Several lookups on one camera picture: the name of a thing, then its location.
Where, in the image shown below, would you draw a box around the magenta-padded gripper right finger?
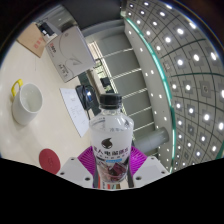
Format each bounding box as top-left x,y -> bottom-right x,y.
127,145 -> 170,189

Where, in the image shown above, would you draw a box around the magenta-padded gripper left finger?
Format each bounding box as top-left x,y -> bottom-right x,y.
55,145 -> 98,189

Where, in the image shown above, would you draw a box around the clear water bottle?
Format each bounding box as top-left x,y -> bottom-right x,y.
88,93 -> 135,184

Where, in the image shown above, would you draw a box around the white paper sheet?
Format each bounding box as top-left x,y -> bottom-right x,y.
59,87 -> 93,138

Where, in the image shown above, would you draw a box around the black desk phone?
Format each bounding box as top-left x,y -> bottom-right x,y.
75,84 -> 101,116

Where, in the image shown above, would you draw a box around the round ceiling lights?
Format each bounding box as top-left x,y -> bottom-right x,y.
124,0 -> 224,168

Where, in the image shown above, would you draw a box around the large white cardboard box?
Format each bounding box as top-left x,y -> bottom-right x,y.
44,25 -> 97,84

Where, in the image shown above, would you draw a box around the flat brown cardboard sheet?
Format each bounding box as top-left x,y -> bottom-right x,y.
16,21 -> 51,59

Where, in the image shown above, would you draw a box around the white mug with yellow handle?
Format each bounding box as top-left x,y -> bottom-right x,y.
10,78 -> 44,127

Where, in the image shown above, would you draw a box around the black device with cables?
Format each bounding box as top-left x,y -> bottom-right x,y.
37,20 -> 59,39

